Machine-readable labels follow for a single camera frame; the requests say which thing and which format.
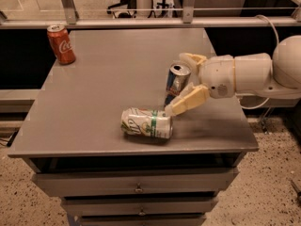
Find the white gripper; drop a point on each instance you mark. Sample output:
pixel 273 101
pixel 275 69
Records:
pixel 216 75

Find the silver blue redbull can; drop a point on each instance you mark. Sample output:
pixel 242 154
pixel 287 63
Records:
pixel 177 79

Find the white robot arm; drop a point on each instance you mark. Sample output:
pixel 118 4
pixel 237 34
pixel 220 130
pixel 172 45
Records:
pixel 276 76

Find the white green 7up can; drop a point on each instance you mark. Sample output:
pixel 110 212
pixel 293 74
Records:
pixel 146 123

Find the red coca-cola can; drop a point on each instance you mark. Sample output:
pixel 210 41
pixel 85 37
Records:
pixel 60 42

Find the black office chair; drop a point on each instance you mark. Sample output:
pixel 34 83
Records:
pixel 130 5

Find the top grey drawer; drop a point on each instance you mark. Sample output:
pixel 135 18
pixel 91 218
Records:
pixel 135 182

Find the grey drawer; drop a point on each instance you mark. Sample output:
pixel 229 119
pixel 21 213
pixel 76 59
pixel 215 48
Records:
pixel 154 220
pixel 139 206
pixel 135 182

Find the grey drawer cabinet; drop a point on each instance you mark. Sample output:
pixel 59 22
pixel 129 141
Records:
pixel 96 137

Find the middle grey drawer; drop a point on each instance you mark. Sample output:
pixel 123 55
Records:
pixel 139 206

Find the bottom grey drawer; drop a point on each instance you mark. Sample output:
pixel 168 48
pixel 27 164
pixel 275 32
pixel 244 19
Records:
pixel 154 220

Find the metal railing frame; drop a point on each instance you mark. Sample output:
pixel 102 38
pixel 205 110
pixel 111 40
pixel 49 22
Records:
pixel 32 14

